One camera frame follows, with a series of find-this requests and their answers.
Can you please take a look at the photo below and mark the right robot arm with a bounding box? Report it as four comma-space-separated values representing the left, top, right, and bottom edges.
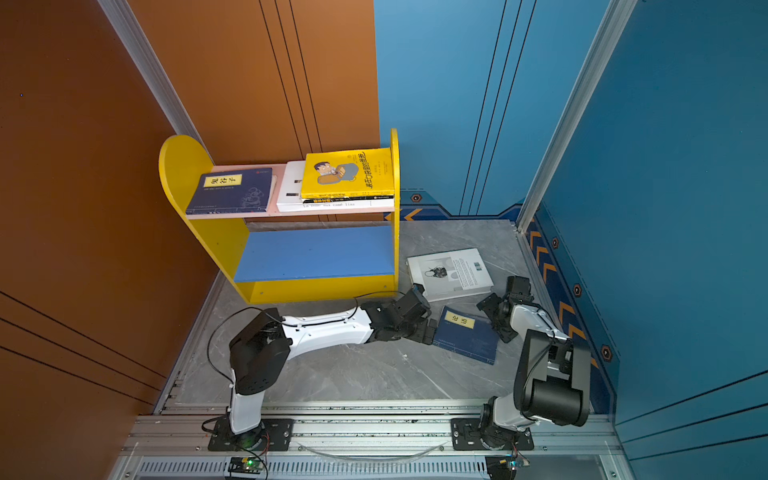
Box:
477, 276, 592, 450

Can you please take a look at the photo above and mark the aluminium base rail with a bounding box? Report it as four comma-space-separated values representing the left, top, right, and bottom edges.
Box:
111, 400, 632, 479

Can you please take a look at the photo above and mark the white book with brown bars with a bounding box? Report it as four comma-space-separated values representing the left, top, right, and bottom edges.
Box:
276, 161, 394, 213

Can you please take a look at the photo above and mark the dark blue book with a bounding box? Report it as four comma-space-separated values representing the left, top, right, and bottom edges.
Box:
186, 168, 273, 215
433, 306, 499, 365

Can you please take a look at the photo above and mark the yellow cartoon cover book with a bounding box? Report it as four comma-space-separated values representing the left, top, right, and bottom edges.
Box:
301, 149, 395, 202

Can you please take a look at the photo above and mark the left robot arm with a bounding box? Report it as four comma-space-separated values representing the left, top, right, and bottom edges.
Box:
202, 284, 438, 453

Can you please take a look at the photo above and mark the black book with orange title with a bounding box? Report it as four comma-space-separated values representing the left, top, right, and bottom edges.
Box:
301, 195, 395, 204

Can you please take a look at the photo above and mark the yellow pink blue bookshelf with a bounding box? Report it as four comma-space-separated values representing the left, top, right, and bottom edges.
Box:
158, 135, 401, 305

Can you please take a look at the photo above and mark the left green circuit board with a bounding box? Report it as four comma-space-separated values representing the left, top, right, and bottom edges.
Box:
227, 456, 268, 479

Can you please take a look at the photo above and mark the grey white photo book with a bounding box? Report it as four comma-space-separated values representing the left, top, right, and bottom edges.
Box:
406, 248, 494, 302

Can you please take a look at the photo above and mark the right circuit board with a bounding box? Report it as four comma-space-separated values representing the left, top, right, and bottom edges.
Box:
485, 455, 530, 480

